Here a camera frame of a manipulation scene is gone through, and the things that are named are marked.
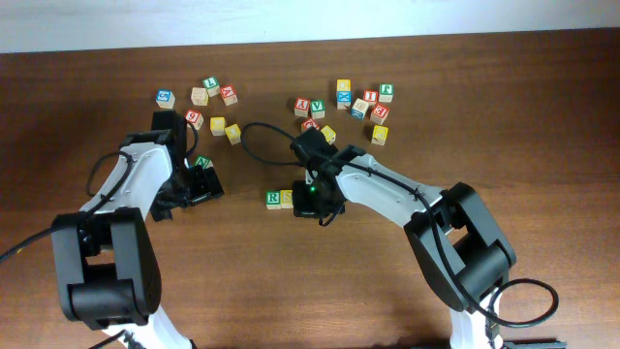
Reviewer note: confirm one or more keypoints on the red 6 block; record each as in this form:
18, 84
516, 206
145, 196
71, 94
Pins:
194, 119

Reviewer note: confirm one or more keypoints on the red E block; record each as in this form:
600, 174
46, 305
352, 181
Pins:
379, 114

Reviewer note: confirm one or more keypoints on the yellow block left pair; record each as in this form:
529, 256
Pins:
217, 126

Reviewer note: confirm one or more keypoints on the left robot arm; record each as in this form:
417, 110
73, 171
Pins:
108, 276

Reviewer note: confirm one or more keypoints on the yellow top block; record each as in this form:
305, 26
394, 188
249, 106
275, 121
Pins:
343, 85

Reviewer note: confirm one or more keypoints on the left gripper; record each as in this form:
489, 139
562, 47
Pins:
207, 186

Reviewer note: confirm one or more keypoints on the red Y block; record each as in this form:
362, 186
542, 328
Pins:
301, 107

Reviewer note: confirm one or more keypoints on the blue 5 block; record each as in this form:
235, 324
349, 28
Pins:
165, 99

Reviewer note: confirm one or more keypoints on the green V block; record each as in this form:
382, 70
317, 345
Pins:
317, 109

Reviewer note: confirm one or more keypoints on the blue X block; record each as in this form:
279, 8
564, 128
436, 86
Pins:
343, 100

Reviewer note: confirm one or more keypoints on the red I block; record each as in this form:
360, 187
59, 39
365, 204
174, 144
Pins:
371, 97

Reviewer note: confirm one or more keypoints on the yellow centre block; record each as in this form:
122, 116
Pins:
329, 134

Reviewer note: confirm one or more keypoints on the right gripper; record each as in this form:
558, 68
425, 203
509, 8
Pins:
302, 204

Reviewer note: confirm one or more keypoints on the green T block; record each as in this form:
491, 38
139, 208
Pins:
211, 86

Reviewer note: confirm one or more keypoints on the plain wooden block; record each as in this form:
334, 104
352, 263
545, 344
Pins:
199, 96

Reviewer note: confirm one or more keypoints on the yellow block tilted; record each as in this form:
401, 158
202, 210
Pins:
233, 133

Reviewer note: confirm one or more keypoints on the red Q block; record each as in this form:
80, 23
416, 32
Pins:
308, 124

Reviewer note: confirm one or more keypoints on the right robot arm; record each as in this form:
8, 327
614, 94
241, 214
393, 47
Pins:
464, 256

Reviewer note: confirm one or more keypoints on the blue side wooden block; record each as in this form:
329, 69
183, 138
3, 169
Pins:
359, 109

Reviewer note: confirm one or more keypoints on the yellow S block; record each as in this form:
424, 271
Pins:
286, 199

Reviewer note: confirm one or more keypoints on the green R block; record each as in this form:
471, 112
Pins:
273, 200

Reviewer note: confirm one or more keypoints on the green N block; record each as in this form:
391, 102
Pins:
204, 162

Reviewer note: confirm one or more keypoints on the red A block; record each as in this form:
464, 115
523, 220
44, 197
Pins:
229, 95

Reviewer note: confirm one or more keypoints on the yellow U block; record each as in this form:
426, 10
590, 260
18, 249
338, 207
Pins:
379, 135

